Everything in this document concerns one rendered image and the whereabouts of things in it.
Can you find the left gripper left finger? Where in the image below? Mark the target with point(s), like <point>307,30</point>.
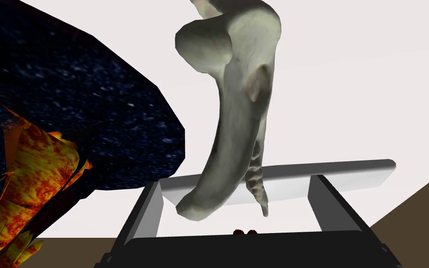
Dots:
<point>145,216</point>

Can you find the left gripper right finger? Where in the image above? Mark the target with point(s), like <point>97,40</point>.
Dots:
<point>330,208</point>

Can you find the pale grey bar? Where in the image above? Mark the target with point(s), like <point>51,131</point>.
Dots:
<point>348,175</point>

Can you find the pale grey-green curved object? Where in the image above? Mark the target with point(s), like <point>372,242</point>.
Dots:
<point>237,130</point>

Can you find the orange yellow mottled object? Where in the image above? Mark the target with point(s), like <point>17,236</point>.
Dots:
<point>32,171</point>

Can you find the dark blue speckled shape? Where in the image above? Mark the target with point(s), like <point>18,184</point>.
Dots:
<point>88,93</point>

